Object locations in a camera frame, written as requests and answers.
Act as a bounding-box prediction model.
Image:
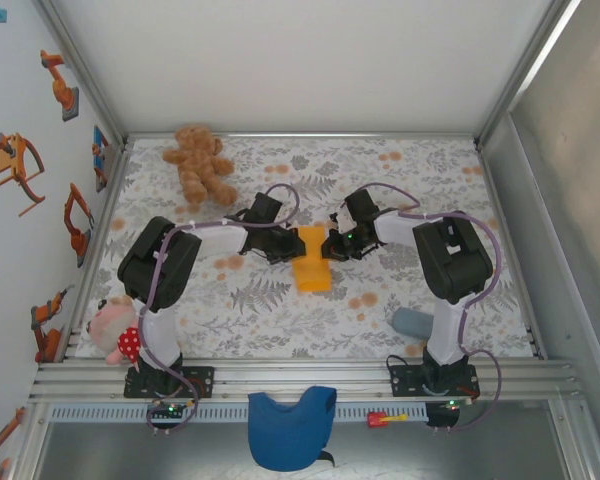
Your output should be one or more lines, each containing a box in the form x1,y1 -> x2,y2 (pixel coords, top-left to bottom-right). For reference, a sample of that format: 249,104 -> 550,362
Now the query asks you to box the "orange paper sheet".
292,225 -> 333,292

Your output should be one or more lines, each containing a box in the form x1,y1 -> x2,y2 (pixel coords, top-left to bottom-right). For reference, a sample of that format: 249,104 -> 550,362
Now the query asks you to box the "floral tablecloth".
74,135 -> 536,359

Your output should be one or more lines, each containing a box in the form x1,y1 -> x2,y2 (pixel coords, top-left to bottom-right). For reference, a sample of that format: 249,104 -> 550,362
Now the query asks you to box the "grey blue pouch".
391,307 -> 436,341

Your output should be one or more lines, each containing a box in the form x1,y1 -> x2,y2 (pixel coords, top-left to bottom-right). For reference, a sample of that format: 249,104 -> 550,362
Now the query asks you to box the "brown teddy bear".
161,124 -> 240,206

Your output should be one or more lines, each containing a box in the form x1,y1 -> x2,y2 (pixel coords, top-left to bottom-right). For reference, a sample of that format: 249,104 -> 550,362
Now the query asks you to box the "red yellow tool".
367,410 -> 410,429

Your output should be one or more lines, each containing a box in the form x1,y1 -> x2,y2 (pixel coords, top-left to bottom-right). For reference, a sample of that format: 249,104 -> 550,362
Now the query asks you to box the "blue cloth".
247,385 -> 339,472

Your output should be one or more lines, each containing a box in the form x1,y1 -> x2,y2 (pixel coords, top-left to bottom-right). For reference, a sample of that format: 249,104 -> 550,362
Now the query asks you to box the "pink plush toy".
87,294 -> 146,366

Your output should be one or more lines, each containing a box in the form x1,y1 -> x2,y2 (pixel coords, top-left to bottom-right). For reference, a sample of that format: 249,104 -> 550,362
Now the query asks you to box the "blue orange machine sticker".
91,124 -> 112,194

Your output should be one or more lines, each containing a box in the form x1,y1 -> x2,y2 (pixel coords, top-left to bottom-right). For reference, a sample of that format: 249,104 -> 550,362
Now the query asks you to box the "grey metal side panel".
484,0 -> 600,480

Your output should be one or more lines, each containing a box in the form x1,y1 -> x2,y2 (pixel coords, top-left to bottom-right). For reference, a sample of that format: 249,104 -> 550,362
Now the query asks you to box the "grey metal shelf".
29,419 -> 571,480

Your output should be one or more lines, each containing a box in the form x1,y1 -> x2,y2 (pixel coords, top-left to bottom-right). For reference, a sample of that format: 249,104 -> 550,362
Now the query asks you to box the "orange grey gripper sticker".
0,131 -> 47,218

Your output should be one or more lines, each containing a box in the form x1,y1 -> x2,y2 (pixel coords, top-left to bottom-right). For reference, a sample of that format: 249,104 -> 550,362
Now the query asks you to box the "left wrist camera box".
249,192 -> 285,225

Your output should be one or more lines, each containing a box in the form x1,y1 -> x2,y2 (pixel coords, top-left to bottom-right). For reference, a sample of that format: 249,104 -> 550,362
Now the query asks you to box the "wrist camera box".
343,189 -> 381,224
249,192 -> 285,225

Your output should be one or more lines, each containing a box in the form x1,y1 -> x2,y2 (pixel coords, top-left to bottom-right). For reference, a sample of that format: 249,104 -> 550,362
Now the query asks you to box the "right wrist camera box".
343,189 -> 381,224

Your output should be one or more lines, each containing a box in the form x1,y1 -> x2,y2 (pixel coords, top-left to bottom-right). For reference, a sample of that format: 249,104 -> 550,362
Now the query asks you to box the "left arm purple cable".
138,182 -> 302,437

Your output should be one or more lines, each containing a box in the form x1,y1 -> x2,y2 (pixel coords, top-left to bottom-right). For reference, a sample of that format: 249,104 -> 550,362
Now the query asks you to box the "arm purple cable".
349,183 -> 504,434
138,182 -> 302,437

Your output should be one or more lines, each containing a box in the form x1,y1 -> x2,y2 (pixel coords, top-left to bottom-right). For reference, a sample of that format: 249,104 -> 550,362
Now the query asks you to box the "thin aluminium frame rail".
124,130 -> 481,142

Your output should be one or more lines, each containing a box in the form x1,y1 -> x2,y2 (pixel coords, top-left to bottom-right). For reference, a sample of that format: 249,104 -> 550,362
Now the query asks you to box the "thin black cable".
385,351 -> 427,374

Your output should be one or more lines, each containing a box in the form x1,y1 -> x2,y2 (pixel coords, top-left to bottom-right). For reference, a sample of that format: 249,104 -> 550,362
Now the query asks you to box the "wide aluminium frame rail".
28,355 -> 586,404

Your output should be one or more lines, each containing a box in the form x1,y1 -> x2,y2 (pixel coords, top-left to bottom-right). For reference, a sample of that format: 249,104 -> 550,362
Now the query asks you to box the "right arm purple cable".
349,183 -> 504,434

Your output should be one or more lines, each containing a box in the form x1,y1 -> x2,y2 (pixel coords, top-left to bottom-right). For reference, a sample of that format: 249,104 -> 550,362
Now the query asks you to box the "aluminium side rail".
474,139 -> 546,360
59,142 -> 134,362

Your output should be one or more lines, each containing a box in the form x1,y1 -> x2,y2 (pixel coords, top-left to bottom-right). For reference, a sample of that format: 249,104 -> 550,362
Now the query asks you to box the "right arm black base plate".
388,363 -> 481,400

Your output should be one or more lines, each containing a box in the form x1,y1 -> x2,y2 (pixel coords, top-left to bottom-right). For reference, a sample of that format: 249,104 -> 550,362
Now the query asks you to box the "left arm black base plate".
123,366 -> 216,400

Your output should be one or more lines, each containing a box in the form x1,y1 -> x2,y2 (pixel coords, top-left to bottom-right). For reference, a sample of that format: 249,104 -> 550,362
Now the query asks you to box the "white slotted cable duct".
47,403 -> 431,423

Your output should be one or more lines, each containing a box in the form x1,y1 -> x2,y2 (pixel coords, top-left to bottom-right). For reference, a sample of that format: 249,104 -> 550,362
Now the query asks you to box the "aluminium frame post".
472,0 -> 584,149
32,0 -> 131,151

